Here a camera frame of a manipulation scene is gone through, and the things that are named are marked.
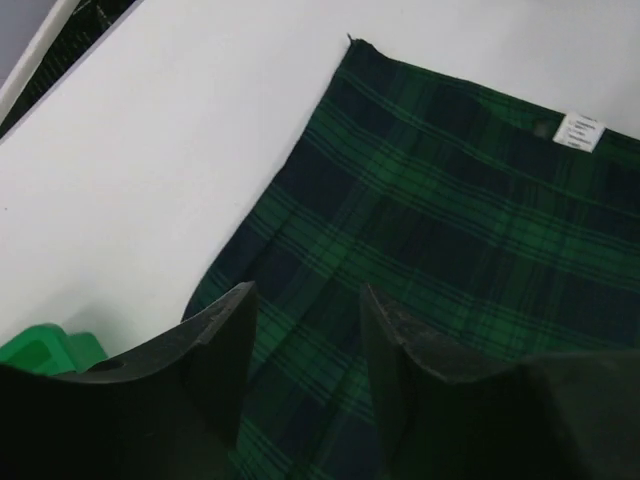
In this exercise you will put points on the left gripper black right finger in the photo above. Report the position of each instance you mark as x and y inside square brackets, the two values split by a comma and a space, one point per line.
[446, 411]

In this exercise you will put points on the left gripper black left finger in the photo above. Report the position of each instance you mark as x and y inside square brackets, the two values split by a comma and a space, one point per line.
[169, 408]

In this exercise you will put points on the green navy plaid skirt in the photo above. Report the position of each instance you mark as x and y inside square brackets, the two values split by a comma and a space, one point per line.
[455, 200]

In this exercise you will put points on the green plastic tray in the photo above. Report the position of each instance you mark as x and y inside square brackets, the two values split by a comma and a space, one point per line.
[48, 350]

